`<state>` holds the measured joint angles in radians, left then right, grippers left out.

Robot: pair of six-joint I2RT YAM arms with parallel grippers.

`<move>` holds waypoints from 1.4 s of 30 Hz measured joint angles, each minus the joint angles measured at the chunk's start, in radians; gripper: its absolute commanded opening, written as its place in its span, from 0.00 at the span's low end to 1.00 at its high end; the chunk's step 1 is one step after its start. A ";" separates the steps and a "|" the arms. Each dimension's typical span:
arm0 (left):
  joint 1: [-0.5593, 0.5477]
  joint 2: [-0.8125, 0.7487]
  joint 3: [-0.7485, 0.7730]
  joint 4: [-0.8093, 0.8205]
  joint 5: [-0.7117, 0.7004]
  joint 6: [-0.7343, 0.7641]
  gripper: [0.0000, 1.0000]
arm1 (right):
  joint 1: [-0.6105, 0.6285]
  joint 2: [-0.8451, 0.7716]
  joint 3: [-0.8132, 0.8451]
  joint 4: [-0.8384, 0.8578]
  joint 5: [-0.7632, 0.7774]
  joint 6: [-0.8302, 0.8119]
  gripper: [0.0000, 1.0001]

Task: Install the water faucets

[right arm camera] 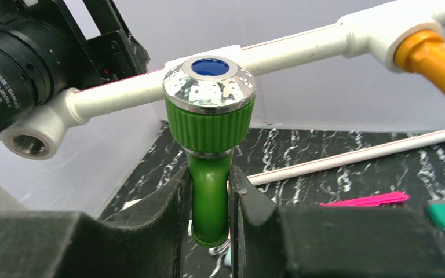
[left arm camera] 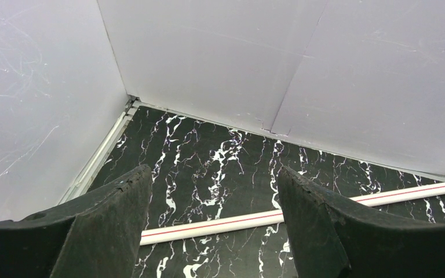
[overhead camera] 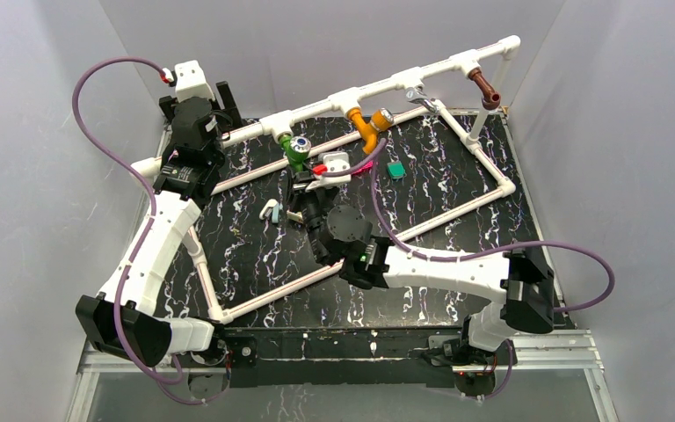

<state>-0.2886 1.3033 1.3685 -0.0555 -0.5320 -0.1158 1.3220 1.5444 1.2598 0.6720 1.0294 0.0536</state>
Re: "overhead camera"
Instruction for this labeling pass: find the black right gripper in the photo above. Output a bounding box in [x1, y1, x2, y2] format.
[286, 162, 337, 264]

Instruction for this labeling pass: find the green plastic faucet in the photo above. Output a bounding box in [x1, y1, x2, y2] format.
[278, 134, 312, 172]

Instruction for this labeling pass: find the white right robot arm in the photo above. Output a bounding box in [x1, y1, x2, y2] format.
[287, 171, 555, 366]

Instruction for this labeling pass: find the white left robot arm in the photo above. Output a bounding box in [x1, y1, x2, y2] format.
[75, 81, 241, 368]

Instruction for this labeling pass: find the small beige cardboard box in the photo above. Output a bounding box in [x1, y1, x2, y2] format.
[286, 210, 303, 224]

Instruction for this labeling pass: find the white teal thread tape roll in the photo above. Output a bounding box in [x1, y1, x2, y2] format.
[258, 199, 282, 224]

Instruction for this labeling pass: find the pink plastic strip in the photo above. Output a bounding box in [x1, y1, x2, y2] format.
[352, 162, 374, 175]

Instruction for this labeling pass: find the small green plastic piece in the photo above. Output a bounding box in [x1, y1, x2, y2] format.
[387, 162, 406, 180]

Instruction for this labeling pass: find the orange plastic faucet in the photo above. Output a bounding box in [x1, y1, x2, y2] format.
[345, 107, 395, 155]

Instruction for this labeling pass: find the black marble table mat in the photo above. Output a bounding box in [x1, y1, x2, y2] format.
[196, 115, 539, 329]

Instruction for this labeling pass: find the chrome metal faucet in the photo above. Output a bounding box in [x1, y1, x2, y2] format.
[405, 85, 439, 114]

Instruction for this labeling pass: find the brown plastic faucet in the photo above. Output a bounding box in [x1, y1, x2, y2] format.
[467, 67, 501, 111]

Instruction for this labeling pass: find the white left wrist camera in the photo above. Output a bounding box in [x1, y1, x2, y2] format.
[163, 60, 216, 102]

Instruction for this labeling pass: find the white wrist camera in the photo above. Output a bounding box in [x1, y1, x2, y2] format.
[306, 152, 352, 192]
[163, 60, 216, 102]

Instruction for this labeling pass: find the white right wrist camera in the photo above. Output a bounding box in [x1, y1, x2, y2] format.
[306, 152, 352, 192]

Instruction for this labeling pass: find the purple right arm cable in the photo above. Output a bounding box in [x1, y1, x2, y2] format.
[320, 138, 616, 314]

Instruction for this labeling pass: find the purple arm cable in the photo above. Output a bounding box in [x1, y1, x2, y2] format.
[71, 56, 231, 407]
[320, 138, 616, 314]

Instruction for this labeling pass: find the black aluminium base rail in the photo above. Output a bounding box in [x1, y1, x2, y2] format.
[75, 325, 606, 389]

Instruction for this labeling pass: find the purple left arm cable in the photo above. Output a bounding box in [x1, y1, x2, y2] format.
[71, 56, 231, 407]

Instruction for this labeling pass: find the white PVC pipe frame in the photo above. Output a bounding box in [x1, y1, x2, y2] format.
[129, 35, 523, 324]

